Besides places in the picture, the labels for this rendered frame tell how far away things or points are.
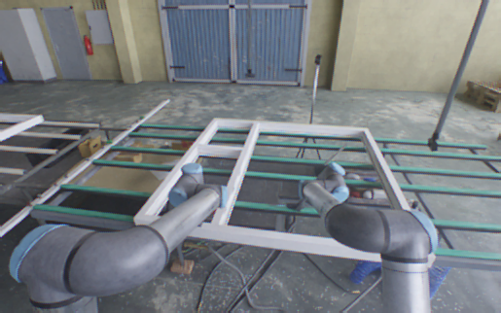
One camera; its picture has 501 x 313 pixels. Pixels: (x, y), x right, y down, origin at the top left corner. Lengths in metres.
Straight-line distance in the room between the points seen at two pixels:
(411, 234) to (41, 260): 0.80
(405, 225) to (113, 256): 0.67
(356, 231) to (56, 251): 0.66
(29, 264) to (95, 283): 0.13
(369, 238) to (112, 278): 0.58
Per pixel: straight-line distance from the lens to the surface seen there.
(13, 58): 10.97
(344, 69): 7.32
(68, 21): 9.90
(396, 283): 0.80
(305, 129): 2.49
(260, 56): 7.52
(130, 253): 0.54
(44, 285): 0.62
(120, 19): 8.43
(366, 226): 0.74
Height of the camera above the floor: 1.89
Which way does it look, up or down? 30 degrees down
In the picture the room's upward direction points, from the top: straight up
